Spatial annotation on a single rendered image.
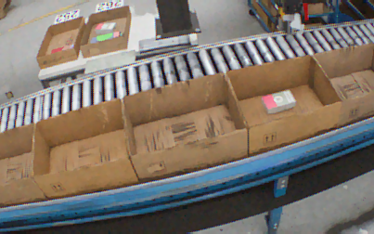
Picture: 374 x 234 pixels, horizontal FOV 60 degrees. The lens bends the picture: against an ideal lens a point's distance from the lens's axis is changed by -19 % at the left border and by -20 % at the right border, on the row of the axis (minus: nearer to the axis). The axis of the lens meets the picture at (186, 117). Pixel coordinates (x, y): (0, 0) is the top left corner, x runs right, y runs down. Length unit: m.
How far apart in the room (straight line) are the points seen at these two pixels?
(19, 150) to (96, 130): 0.42
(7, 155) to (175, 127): 0.81
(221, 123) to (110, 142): 0.43
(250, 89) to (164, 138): 0.39
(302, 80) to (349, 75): 0.28
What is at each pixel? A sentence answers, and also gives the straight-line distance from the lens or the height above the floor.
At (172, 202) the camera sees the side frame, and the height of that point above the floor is 0.82.
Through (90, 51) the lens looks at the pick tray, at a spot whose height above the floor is 0.79.
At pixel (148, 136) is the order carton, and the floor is 0.89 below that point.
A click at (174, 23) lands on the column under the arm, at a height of 0.82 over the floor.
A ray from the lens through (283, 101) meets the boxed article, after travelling 1.55.
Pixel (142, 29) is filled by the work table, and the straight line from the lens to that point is 2.37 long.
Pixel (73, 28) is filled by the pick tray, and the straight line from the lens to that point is 2.64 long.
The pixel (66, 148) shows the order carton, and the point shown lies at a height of 0.89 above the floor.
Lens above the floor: 2.02
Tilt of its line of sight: 46 degrees down
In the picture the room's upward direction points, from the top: 12 degrees counter-clockwise
